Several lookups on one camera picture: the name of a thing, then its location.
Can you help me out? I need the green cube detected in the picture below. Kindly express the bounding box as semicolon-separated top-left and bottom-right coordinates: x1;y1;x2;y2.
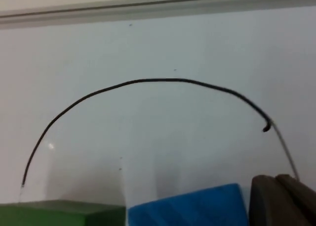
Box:
0;199;126;226

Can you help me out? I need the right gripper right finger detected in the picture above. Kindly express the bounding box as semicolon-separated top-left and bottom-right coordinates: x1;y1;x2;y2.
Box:
275;174;316;226

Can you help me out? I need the blue cube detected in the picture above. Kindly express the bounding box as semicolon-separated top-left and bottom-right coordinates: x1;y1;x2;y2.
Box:
127;183;248;226

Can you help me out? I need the grey-framed whiteboard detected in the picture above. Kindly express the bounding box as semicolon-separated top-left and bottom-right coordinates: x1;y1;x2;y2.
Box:
0;0;316;226

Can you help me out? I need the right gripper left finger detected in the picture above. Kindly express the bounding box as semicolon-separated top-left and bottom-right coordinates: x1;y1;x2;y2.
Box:
248;175;309;226

